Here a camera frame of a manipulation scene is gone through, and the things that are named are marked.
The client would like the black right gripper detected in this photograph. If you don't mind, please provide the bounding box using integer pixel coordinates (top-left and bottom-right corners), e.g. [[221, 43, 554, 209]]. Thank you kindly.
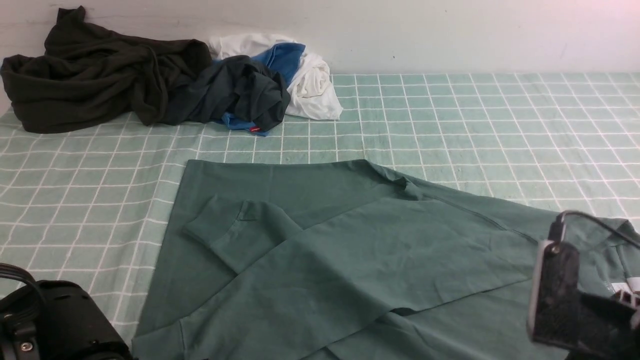
[[574, 291, 639, 360]]

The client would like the green long-sleeve top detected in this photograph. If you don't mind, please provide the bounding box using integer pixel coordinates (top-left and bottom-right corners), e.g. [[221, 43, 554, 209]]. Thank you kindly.
[[131, 159, 640, 360]]

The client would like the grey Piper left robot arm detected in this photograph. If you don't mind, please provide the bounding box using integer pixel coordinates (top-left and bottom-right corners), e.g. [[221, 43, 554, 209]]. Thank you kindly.
[[0, 263, 133, 360]]

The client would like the white crumpled garment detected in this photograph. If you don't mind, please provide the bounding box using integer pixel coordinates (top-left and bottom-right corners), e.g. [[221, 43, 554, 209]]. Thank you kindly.
[[208, 33, 343, 121]]

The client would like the blue crumpled garment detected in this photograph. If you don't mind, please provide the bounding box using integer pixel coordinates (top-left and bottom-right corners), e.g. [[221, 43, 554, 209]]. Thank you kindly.
[[219, 42, 306, 137]]

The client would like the dark teal crumpled garment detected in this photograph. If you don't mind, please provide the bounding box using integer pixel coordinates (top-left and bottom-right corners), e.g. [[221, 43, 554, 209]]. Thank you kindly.
[[159, 55, 291, 133]]

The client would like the green checkered tablecloth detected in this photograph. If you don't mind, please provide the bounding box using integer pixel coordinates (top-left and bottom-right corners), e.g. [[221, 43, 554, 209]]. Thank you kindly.
[[0, 71, 639, 340]]

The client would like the dark olive crumpled garment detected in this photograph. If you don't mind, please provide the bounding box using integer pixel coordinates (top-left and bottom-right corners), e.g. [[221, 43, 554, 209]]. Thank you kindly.
[[1, 6, 212, 134]]

